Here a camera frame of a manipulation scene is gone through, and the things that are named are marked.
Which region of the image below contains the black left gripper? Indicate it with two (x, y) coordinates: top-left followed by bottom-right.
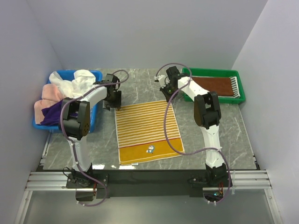
(103, 90), (121, 111)

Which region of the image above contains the cream yellow striped towel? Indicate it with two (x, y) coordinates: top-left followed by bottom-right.
(114, 100), (185, 165)

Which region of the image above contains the brown towel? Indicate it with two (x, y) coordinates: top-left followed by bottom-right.
(192, 77), (234, 97)

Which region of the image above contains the green white striped towel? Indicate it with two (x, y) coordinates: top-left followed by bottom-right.
(230, 77), (241, 98)

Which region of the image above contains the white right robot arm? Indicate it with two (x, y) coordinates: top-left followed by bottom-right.
(155, 63), (229, 186)

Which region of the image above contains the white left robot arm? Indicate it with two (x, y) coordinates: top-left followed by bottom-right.
(59, 74), (121, 188)

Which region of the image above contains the green plastic tray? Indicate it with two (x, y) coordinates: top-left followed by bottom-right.
(191, 68), (246, 104)

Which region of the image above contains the blue plastic bin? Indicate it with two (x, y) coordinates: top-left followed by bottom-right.
(32, 70), (103, 133)

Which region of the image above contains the pink towel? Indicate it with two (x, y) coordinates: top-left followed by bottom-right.
(34, 84), (65, 125)

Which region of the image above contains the purple towel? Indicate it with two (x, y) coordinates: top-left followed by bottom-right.
(40, 100), (62, 126)

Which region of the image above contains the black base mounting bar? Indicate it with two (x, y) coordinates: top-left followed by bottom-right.
(66, 169), (232, 199)

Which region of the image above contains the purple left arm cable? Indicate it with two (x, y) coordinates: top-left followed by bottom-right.
(57, 70), (129, 207)

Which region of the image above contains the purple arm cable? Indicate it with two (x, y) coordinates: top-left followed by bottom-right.
(154, 62), (232, 205)
(57, 70), (129, 207)

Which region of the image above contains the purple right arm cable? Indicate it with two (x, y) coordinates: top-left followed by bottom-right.
(154, 62), (232, 205)

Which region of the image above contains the aluminium frame rail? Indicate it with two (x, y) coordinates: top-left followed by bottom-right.
(15, 131), (276, 224)

